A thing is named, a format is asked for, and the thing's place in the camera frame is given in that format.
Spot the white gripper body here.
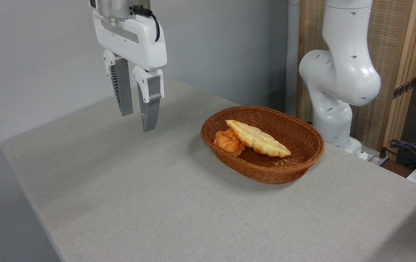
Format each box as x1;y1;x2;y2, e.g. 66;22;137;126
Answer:
92;10;168;72

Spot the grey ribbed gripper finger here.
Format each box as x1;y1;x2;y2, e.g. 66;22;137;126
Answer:
133;66;165;132
103;50;134;117

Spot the long braided yellow bread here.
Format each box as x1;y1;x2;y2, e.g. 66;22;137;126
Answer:
225;119;292;159

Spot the round orange bread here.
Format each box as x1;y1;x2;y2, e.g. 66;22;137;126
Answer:
213;128;246;157

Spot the brown wicker basket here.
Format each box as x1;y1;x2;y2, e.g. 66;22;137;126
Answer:
200;106;325;185

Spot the wooden folding screen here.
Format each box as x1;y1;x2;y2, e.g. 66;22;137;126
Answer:
297;0;416;161

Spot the metal screen hinge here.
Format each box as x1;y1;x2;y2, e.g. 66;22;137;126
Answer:
392;78;416;100

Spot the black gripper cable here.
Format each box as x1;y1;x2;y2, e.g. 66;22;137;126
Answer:
131;5;161;43

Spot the bundle of dark cables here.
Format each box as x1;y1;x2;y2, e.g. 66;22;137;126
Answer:
389;139;416;171

